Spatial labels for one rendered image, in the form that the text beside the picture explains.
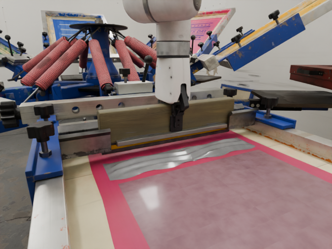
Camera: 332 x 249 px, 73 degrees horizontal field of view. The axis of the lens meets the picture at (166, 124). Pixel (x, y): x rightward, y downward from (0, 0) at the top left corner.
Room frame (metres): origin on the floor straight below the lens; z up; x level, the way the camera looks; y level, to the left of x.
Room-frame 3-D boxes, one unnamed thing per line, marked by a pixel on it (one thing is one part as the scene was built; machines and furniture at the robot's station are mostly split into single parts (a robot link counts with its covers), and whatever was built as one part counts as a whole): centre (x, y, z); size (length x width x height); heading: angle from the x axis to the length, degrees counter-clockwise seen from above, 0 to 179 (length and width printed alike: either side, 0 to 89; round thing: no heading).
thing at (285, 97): (1.24, -0.31, 0.91); 1.34 x 0.40 x 0.08; 86
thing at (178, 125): (0.50, -0.03, 1.03); 0.03 x 0.03 x 0.07; 26
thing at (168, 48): (0.53, -0.01, 1.18); 0.09 x 0.07 x 0.03; 26
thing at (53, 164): (0.43, 0.25, 0.98); 0.30 x 0.05 x 0.07; 26
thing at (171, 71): (0.53, -0.02, 1.12); 0.10 x 0.07 x 0.11; 26
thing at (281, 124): (0.68, -0.25, 0.98); 0.30 x 0.05 x 0.07; 26
